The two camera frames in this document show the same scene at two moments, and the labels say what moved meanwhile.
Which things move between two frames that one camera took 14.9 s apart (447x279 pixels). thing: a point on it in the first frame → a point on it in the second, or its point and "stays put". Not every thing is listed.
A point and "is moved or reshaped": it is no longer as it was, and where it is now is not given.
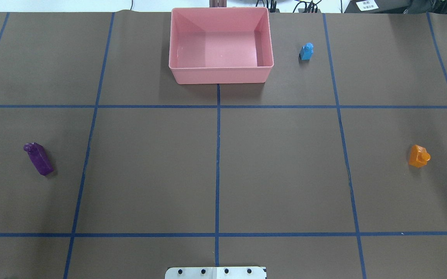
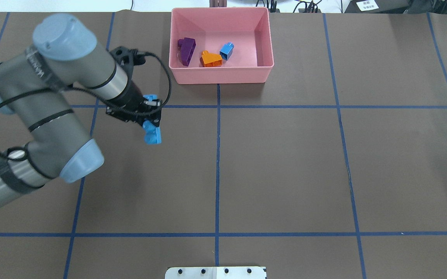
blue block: [306, 52] → [226, 51]
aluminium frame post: [214, 3] stays put
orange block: [418, 156] → [209, 59]
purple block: [37, 154] is moved or reshaped
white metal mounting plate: [216, 272] stays put
